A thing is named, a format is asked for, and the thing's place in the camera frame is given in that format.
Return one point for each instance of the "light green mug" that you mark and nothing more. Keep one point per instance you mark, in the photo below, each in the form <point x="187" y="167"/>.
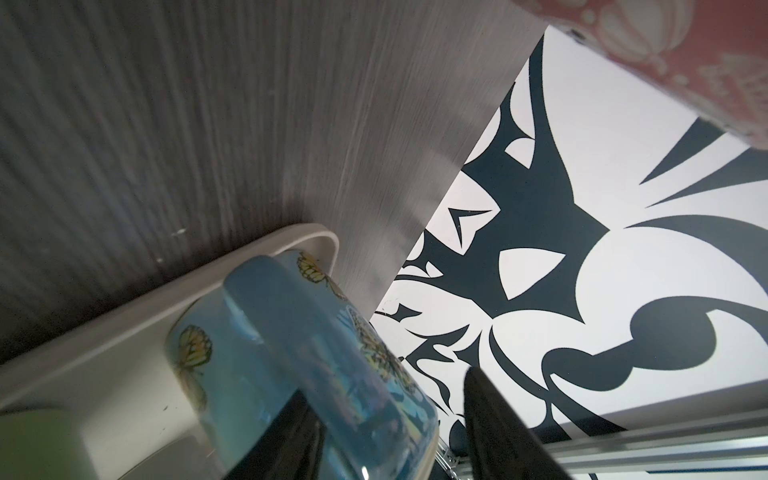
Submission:
<point x="43" y="444"/>

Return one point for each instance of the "beige plastic tray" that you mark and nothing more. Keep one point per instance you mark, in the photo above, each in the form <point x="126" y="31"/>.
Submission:
<point x="111" y="373"/>

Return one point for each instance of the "blue butterfly mug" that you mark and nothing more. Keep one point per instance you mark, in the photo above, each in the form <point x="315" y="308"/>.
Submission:
<point x="281" y="324"/>

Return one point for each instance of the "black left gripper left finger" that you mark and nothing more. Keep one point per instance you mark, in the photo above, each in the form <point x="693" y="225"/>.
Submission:
<point x="291" y="447"/>

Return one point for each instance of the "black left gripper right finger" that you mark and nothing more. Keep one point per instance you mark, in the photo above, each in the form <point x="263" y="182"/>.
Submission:
<point x="500" y="445"/>

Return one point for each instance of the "pink patterned mug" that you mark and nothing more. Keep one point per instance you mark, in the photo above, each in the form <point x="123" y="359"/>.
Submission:
<point x="709" y="55"/>

